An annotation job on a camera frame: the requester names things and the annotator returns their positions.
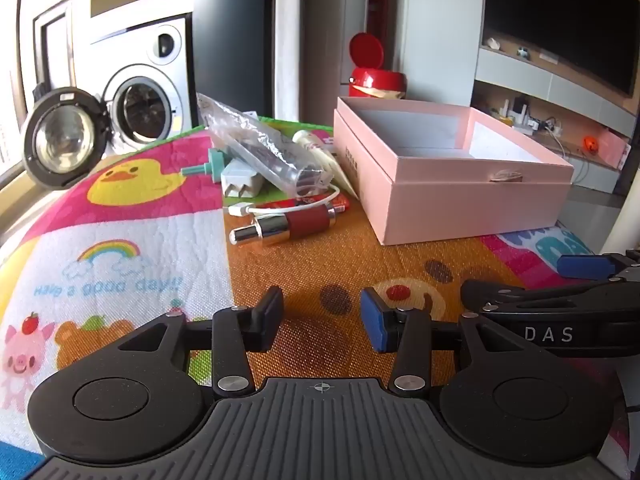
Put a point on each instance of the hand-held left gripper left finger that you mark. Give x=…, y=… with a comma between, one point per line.
x=267, y=320

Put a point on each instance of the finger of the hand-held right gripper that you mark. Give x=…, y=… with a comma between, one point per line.
x=530, y=332
x=577, y=266

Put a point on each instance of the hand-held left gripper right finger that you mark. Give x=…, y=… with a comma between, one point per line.
x=372, y=320

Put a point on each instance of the red and silver bottle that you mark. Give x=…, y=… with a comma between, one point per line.
x=305, y=222

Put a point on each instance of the pink cardboard box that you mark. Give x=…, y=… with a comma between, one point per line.
x=425, y=200

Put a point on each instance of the cream tube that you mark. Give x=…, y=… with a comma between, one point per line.
x=330, y=160

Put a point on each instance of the clear plastic bag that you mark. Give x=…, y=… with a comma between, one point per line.
x=260, y=145

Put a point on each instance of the red lighter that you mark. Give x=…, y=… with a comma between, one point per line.
x=280, y=205

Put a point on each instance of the small pink box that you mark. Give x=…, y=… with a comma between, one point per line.
x=614, y=150

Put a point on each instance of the orange toy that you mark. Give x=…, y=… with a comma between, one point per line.
x=590, y=144

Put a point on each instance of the colourful printed mat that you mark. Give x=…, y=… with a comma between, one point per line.
x=150, y=240

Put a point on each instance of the white power strip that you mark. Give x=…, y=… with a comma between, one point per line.
x=522, y=121

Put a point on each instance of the teal plastic tool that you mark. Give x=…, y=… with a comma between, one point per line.
x=216, y=165

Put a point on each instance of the television cabinet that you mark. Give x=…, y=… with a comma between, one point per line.
x=515, y=72

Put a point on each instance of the small toy ball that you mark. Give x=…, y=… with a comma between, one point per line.
x=523, y=53

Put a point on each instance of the small white figurine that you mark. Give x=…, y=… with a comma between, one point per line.
x=493, y=43

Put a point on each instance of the red bin with lid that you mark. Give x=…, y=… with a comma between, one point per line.
x=372, y=80

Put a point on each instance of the black television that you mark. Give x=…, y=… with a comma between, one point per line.
x=560, y=20

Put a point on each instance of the white washing machine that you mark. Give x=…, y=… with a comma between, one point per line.
x=170, y=75

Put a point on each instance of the tall grey cabinet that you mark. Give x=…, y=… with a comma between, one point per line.
x=232, y=35

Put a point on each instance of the white wall charger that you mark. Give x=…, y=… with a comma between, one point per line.
x=240, y=180

